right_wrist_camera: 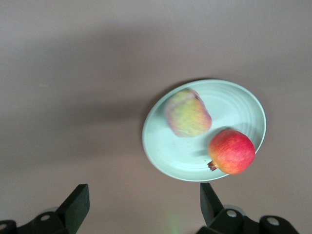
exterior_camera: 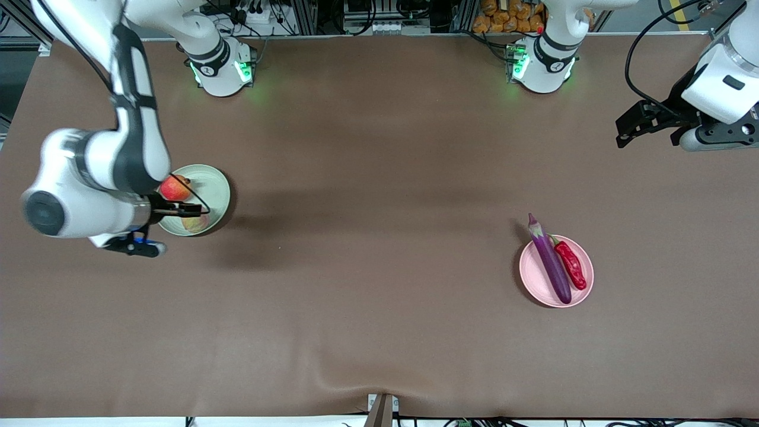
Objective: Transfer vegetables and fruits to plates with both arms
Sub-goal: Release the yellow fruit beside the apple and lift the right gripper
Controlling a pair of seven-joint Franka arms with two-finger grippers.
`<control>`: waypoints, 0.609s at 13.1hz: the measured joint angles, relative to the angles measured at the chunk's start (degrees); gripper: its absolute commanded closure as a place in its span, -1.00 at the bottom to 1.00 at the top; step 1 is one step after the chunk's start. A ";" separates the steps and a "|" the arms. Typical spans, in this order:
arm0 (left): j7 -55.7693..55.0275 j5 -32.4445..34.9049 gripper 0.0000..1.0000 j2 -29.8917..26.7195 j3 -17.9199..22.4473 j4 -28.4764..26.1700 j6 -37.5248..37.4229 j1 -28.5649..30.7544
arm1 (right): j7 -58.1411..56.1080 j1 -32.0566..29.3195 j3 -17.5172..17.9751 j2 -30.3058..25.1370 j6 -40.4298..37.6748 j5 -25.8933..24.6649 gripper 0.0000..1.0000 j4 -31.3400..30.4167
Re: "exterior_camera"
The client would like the pale green round plate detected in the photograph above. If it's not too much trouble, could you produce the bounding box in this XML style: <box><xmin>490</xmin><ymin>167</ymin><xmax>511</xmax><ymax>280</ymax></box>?
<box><xmin>157</xmin><ymin>164</ymin><xmax>231</xmax><ymax>237</ymax></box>

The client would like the pink round plate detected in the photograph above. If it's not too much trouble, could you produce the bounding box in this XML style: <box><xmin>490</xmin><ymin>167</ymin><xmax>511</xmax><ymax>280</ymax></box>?
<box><xmin>519</xmin><ymin>235</ymin><xmax>595</xmax><ymax>308</ymax></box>

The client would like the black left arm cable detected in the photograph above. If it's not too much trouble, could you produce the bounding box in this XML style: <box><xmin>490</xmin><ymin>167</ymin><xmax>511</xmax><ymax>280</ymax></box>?
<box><xmin>624</xmin><ymin>0</ymin><xmax>745</xmax><ymax>114</ymax></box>

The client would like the metal table edge bracket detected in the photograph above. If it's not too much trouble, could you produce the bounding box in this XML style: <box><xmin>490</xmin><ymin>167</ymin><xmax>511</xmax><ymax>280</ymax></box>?
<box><xmin>364</xmin><ymin>393</ymin><xmax>400</xmax><ymax>427</ymax></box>

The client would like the brown table cloth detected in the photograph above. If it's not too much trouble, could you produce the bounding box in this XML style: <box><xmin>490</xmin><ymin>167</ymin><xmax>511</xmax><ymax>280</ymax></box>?
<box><xmin>0</xmin><ymin>33</ymin><xmax>759</xmax><ymax>419</ymax></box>

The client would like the orange toy food pile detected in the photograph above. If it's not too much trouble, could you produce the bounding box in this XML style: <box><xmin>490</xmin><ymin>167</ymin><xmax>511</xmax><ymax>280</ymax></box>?
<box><xmin>473</xmin><ymin>0</ymin><xmax>547</xmax><ymax>34</ymax></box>

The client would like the white power strip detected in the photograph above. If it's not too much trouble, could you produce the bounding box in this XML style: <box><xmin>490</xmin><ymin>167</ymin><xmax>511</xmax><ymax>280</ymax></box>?
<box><xmin>202</xmin><ymin>0</ymin><xmax>297</xmax><ymax>26</ymax></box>

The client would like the aluminium frame post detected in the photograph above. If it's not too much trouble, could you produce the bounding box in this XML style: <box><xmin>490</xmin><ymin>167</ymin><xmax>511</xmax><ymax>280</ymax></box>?
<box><xmin>291</xmin><ymin>0</ymin><xmax>318</xmax><ymax>35</ymax></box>
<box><xmin>451</xmin><ymin>0</ymin><xmax>479</xmax><ymax>33</ymax></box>
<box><xmin>709</xmin><ymin>0</ymin><xmax>749</xmax><ymax>37</ymax></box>
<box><xmin>0</xmin><ymin>0</ymin><xmax>53</xmax><ymax>54</ymax></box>

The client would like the grey electrical control unit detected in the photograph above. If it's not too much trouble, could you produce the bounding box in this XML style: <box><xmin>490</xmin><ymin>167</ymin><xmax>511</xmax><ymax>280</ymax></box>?
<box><xmin>343</xmin><ymin>0</ymin><xmax>432</xmax><ymax>35</ymax></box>

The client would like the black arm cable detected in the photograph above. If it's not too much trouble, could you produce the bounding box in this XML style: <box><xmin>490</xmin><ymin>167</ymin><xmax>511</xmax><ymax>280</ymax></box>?
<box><xmin>36</xmin><ymin>0</ymin><xmax>211</xmax><ymax>215</ymax></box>
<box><xmin>624</xmin><ymin>0</ymin><xmax>745</xmax><ymax>114</ymax></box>

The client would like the red apple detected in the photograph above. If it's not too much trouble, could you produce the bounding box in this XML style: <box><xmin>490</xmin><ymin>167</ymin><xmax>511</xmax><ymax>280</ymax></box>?
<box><xmin>159</xmin><ymin>174</ymin><xmax>192</xmax><ymax>202</ymax></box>

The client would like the red chili pepper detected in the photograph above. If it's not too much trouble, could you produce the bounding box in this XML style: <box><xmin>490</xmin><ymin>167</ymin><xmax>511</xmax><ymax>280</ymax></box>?
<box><xmin>548</xmin><ymin>234</ymin><xmax>588</xmax><ymax>291</ymax></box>

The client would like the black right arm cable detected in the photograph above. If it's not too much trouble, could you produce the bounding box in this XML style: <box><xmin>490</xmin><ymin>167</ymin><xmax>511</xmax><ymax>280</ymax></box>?
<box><xmin>36</xmin><ymin>0</ymin><xmax>211</xmax><ymax>215</ymax></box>

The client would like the purple eggplant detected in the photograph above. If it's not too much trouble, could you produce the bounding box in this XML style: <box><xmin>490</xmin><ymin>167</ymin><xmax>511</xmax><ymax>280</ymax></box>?
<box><xmin>527</xmin><ymin>213</ymin><xmax>573</xmax><ymax>305</ymax></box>

